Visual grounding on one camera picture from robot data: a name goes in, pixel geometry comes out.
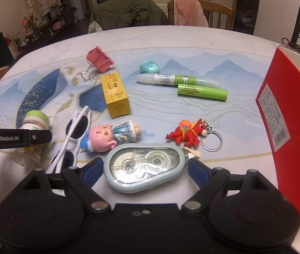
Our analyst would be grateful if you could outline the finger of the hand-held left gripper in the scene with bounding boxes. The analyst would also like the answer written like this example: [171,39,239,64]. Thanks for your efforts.
[0,128,52,154]

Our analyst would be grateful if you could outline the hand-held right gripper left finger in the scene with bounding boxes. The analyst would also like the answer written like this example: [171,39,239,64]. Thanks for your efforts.
[21,157,112,213]

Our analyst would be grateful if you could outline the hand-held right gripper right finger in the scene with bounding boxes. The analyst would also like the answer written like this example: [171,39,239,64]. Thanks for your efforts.
[180,159,275,213]

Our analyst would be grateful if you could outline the glass jar with green lid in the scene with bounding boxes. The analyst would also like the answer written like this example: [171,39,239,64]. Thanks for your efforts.
[14,110,50,168]

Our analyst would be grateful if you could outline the pink haired doll figure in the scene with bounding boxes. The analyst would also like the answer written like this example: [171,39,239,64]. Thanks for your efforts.
[80,120,142,154]

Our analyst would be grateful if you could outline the red horse keychain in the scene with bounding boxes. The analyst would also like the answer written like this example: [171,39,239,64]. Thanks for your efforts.
[165,119,223,152]

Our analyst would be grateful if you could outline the light blue correction tape dispenser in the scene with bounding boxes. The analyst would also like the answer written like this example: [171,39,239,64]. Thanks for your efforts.
[103,143,201,193]

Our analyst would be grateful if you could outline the white sunglasses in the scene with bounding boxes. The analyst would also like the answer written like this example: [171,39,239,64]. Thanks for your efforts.
[45,106,92,174]

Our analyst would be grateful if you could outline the yellow cardboard box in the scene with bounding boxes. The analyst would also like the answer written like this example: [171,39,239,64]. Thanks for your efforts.
[100,71,131,119]

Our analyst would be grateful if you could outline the red and white cardboard box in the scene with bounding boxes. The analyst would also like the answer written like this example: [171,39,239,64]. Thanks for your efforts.
[256,46,300,216]

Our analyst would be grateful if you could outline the green glue stick tube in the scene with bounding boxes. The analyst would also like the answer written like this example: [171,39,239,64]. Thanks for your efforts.
[177,83,228,102]

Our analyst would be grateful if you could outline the white and green marker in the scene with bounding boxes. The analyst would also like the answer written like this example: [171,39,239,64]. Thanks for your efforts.
[136,73,221,88]

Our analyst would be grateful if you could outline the pink binder clip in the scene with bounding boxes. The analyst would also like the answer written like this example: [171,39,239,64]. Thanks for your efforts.
[81,46,113,81]

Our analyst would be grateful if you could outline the small teal eraser case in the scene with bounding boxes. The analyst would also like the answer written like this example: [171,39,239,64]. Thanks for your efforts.
[140,60,160,74]

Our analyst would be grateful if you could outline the pink bag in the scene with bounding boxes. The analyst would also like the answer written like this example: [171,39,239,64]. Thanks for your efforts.
[53,17,65,30]

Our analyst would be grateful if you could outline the pink cloth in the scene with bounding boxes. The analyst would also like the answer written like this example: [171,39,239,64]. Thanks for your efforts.
[173,0,209,28]

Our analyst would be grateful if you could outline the olive green jacket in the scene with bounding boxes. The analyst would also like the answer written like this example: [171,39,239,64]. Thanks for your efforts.
[90,0,169,31]

